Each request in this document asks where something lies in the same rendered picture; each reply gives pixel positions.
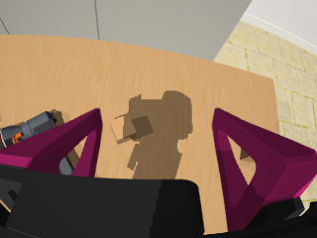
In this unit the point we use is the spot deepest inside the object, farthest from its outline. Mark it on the black and red hose nozzle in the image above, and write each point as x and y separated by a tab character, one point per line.
32	127

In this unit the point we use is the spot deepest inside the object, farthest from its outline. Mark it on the tan cube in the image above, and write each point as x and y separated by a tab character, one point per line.
245	157
123	129

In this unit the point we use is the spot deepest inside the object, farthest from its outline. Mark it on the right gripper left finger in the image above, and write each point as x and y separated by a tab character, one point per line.
43	152

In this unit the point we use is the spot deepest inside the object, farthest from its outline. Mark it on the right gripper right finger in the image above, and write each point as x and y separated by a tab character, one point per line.
284	168

